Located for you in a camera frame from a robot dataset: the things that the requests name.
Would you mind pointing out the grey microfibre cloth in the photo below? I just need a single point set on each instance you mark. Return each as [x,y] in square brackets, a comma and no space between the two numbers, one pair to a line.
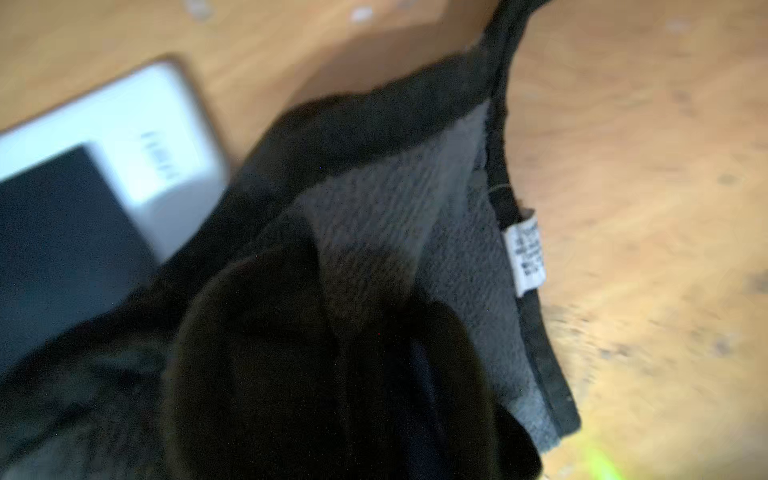
[362,303]

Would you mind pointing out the white drawing tablet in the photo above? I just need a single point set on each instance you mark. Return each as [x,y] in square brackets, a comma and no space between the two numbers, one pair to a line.
[95,195]

